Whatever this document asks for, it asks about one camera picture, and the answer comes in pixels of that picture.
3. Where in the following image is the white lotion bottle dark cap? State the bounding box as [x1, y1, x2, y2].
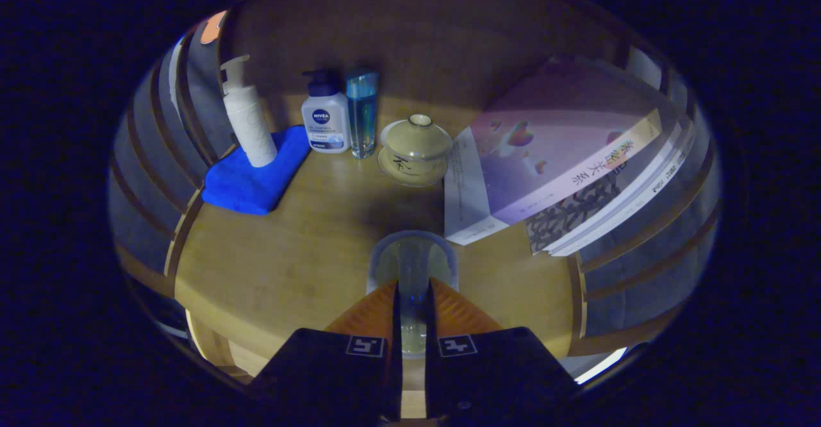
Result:
[301, 70, 351, 154]

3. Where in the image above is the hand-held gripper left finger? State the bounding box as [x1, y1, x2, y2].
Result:
[247, 280, 402, 423]

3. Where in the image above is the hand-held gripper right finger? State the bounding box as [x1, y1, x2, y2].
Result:
[425, 278, 581, 423]

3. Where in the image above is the purple book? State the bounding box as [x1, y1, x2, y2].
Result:
[444, 62, 663, 246]

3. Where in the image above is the white pump bottle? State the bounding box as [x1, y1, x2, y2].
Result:
[220, 55, 278, 168]

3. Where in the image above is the lidded ceramic tea cup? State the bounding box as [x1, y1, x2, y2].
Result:
[377, 114, 454, 188]

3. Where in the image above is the blue folded cloth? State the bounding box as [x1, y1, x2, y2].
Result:
[202, 126, 312, 216]

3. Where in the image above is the dark patterned book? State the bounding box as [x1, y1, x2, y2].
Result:
[526, 158, 681, 255]

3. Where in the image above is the wooden cabinet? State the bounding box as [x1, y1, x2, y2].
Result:
[109, 0, 722, 383]

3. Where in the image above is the slim blue bottle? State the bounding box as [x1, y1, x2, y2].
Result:
[346, 71, 379, 160]

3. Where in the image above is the wooden countertop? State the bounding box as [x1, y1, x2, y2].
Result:
[174, 97, 581, 376]

